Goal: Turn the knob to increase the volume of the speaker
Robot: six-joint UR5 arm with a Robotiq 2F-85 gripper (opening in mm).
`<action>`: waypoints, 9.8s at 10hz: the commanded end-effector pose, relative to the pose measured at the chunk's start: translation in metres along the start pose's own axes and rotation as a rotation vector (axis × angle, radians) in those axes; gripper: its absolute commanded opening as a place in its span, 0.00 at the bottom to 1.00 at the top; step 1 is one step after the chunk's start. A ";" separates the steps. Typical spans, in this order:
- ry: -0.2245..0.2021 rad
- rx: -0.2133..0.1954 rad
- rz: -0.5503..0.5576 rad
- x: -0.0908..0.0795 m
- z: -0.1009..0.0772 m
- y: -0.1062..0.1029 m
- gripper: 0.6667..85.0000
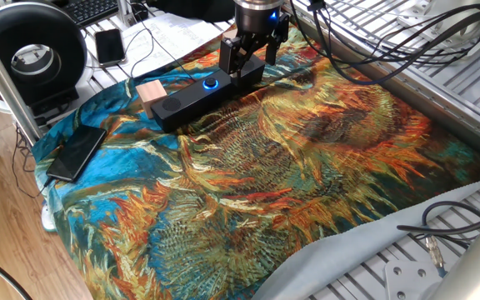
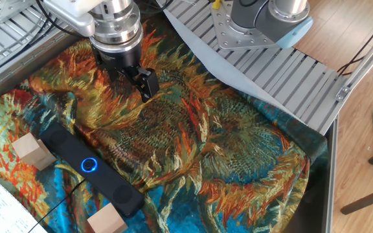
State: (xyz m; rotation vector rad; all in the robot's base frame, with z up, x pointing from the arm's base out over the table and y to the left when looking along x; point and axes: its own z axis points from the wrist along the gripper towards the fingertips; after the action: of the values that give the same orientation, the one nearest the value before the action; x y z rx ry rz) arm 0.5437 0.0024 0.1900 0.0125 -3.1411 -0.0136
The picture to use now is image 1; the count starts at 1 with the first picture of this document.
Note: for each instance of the black bar speaker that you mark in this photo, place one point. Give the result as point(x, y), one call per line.
point(190, 104)

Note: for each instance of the silver base mount plate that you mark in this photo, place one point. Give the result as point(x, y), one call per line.
point(406, 283)

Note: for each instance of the sunflower painting print cloth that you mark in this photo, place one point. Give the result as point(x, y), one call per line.
point(265, 166)

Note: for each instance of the small black smartphone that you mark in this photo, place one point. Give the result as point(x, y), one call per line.
point(109, 46)

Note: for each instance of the black computer keyboard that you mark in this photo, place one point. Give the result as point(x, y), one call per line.
point(90, 10)

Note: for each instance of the large black smartphone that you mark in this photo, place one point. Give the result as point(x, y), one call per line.
point(77, 152)

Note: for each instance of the light grey cloth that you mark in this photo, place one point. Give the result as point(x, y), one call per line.
point(340, 258)

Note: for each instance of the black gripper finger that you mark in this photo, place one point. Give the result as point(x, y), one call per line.
point(229, 54)
point(281, 31)

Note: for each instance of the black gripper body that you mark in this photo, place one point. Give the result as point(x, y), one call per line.
point(256, 21)

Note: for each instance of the silver metal pole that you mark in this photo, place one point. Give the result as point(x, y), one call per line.
point(2, 79)

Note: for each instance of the printed white paper sheet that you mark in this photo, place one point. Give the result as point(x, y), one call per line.
point(165, 31)

